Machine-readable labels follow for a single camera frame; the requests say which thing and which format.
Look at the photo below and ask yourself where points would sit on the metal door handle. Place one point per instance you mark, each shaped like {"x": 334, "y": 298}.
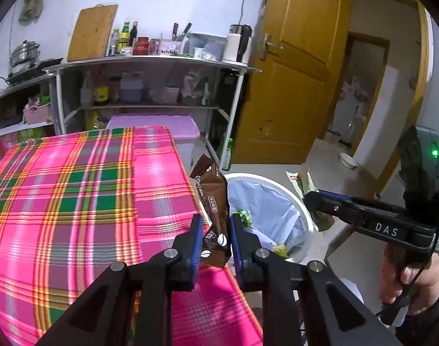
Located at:
{"x": 267, "y": 47}

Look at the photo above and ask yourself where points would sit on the black camera module green light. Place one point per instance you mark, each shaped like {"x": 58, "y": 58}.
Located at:
{"x": 419, "y": 159}

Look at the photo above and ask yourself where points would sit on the white metal shelf rack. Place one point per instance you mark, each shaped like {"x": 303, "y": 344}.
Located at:
{"x": 158, "y": 70}

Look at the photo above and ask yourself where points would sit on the pink knife holder box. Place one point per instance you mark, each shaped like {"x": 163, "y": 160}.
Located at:
{"x": 169, "y": 47}

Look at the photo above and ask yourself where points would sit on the white round trash bin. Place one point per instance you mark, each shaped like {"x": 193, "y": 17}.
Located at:
{"x": 273, "y": 212}

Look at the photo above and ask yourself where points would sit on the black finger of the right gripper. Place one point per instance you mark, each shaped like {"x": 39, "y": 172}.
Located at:
{"x": 344, "y": 211}

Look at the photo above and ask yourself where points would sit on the yellow wooden door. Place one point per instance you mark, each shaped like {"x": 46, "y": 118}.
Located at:
{"x": 287, "y": 102}

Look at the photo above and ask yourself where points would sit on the yellow label oil bottle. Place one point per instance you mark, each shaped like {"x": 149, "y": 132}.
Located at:
{"x": 100, "y": 90}

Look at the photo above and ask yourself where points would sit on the green oil bottle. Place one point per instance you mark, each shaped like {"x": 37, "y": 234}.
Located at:
{"x": 124, "y": 37}

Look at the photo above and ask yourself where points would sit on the blue trash bag liner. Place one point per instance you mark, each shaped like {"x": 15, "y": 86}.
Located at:
{"x": 270, "y": 212}

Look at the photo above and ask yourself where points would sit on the purple plastic jug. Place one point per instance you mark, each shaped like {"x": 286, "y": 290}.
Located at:
{"x": 131, "y": 87}

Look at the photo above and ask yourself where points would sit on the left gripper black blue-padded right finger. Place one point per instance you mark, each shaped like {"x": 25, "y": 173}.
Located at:
{"x": 302, "y": 304}

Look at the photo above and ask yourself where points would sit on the white bowl on floor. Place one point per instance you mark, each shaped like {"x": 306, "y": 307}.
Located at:
{"x": 347, "y": 161}

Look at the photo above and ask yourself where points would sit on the wooden side cabinet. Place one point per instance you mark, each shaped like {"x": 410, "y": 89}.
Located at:
{"x": 13, "y": 127}

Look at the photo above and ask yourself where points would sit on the red lidded jar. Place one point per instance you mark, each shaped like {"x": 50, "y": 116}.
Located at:
{"x": 141, "y": 46}

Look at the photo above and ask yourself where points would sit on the grey plastic container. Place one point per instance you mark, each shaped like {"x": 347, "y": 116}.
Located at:
{"x": 212, "y": 46}

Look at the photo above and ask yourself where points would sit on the pink plastic basket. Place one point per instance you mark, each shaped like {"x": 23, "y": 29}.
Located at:
{"x": 37, "y": 114}

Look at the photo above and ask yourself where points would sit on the hanging green cloth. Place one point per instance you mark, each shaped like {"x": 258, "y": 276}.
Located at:
{"x": 30, "y": 11}

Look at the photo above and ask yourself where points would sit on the person's right hand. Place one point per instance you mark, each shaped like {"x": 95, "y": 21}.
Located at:
{"x": 392, "y": 285}

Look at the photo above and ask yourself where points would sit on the green glass bottle floor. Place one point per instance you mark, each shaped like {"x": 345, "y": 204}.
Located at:
{"x": 228, "y": 155}

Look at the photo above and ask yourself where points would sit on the brown coffee sachet wrapper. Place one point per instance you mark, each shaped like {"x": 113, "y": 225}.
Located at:
{"x": 212, "y": 191}

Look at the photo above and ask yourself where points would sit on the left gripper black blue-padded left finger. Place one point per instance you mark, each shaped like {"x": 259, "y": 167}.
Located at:
{"x": 132, "y": 304}

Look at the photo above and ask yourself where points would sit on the black induction cooker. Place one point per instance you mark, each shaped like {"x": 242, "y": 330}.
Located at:
{"x": 26, "y": 71}

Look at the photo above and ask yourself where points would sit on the green pea snack bag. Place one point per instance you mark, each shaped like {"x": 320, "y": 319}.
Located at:
{"x": 245, "y": 218}

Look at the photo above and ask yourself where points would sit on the dark soy sauce bottle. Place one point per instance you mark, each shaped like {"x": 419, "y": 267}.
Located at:
{"x": 133, "y": 34}

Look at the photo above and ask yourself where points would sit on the metal steamer pot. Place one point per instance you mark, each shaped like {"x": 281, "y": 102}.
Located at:
{"x": 28, "y": 51}

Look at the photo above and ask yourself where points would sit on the yellow snack wrapper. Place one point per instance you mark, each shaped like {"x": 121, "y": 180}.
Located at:
{"x": 281, "y": 251}

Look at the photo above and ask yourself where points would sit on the white black electric kettle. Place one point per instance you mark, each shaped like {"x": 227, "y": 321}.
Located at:
{"x": 238, "y": 44}

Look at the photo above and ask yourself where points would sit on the pink plaid tablecloth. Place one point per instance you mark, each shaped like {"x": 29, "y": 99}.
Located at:
{"x": 71, "y": 205}

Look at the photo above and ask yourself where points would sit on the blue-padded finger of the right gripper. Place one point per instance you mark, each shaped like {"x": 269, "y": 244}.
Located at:
{"x": 334, "y": 197}

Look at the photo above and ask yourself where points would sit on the clear glass bottle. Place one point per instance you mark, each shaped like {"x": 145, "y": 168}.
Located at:
{"x": 114, "y": 42}

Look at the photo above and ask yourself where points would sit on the wooden cutting board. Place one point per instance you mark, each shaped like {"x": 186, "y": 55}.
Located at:
{"x": 90, "y": 37}

